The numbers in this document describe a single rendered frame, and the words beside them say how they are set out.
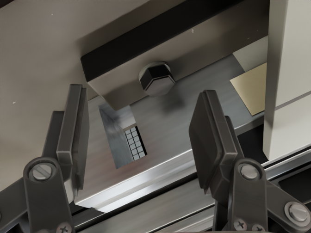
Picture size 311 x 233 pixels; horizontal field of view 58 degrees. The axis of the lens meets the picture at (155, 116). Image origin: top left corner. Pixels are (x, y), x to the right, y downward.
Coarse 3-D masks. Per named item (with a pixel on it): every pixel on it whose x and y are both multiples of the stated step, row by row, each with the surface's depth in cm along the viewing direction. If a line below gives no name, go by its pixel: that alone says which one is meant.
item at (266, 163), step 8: (256, 128) 23; (240, 136) 23; (248, 136) 23; (256, 136) 23; (240, 144) 23; (248, 144) 23; (256, 144) 23; (248, 152) 23; (256, 152) 22; (288, 152) 22; (296, 152) 23; (304, 152) 23; (256, 160) 22; (264, 160) 22; (272, 160) 22; (280, 160) 24; (288, 160) 24; (264, 168) 24; (272, 168) 24
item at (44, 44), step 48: (0, 0) 18; (48, 0) 19; (96, 0) 20; (144, 0) 21; (0, 48) 20; (48, 48) 22; (96, 48) 23; (0, 96) 24; (48, 96) 26; (96, 96) 28; (0, 144) 29
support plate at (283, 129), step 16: (272, 0) 9; (288, 0) 8; (304, 0) 8; (272, 16) 9; (288, 16) 8; (304, 16) 9; (272, 32) 10; (288, 32) 9; (304, 32) 9; (272, 48) 11; (288, 48) 10; (304, 48) 10; (272, 64) 11; (288, 64) 11; (304, 64) 11; (272, 80) 12; (288, 80) 12; (304, 80) 12; (272, 96) 13; (288, 96) 13; (272, 112) 14; (288, 112) 15; (304, 112) 16; (272, 128) 16; (288, 128) 17; (304, 128) 18; (272, 144) 18; (288, 144) 20; (304, 144) 21
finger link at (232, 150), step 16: (208, 96) 13; (208, 112) 12; (192, 128) 15; (208, 128) 12; (224, 128) 12; (192, 144) 15; (208, 144) 12; (224, 144) 11; (208, 160) 12; (224, 160) 11; (208, 176) 12; (224, 176) 11; (208, 192) 13; (224, 192) 11; (272, 192) 11; (272, 208) 10; (288, 208) 10; (304, 208) 10; (288, 224) 10; (304, 224) 10
